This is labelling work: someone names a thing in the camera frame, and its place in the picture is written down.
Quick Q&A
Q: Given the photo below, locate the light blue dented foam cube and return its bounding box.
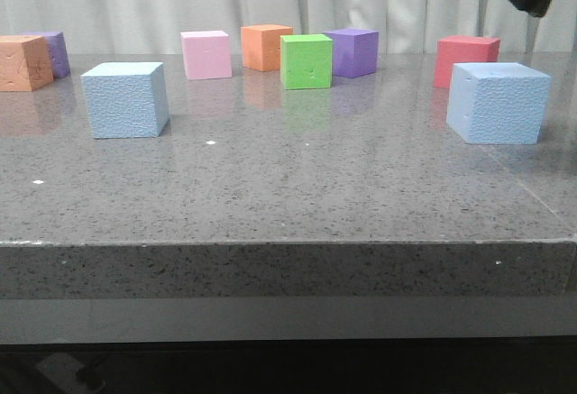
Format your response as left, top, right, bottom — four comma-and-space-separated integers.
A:
446, 62, 551, 144

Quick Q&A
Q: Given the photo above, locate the red foam cube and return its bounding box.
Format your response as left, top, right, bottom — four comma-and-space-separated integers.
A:
433, 35, 500, 88

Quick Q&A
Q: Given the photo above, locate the purple foam cube centre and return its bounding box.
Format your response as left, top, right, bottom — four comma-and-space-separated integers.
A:
325, 28, 380, 78

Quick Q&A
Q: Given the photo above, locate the purple foam cube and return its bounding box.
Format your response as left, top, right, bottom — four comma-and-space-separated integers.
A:
24, 31, 71, 78
325, 28, 380, 78

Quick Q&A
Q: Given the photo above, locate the green foam cube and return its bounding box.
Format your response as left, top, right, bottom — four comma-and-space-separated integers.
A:
280, 34, 333, 89

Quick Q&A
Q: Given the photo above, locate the smooth orange foam cube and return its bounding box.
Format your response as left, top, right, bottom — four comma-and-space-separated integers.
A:
241, 24, 293, 71

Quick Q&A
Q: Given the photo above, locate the pink foam cube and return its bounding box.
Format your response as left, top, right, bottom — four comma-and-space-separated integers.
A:
180, 31, 232, 80

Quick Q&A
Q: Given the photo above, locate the white pleated curtain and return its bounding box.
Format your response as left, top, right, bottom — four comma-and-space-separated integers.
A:
1, 0, 576, 54

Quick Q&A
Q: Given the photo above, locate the purple foam cube left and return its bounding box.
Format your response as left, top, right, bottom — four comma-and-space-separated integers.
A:
24, 31, 71, 78

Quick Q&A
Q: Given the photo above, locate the dented orange foam cube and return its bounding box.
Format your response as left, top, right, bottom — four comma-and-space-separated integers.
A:
0, 35, 53, 92

